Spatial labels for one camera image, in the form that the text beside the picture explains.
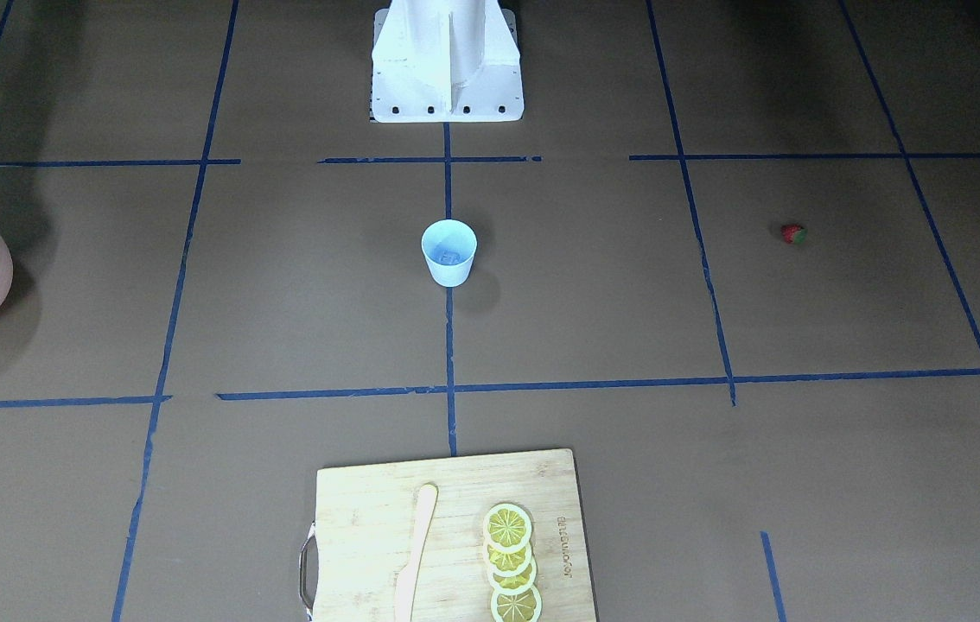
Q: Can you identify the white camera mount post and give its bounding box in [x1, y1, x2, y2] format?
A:
[369, 1, 525, 124]

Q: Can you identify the bamboo cutting board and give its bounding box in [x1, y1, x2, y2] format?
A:
[299, 448, 597, 621]

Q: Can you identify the yellow plastic knife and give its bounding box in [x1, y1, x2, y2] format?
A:
[392, 483, 438, 621]

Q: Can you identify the lemon slice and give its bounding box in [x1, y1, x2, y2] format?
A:
[483, 543, 533, 578]
[487, 559, 538, 595]
[490, 587, 543, 622]
[481, 503, 533, 554]

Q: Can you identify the red strawberry on table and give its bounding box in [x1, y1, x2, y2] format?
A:
[780, 223, 807, 245]

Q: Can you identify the light blue plastic cup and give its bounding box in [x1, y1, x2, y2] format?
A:
[420, 218, 478, 288]

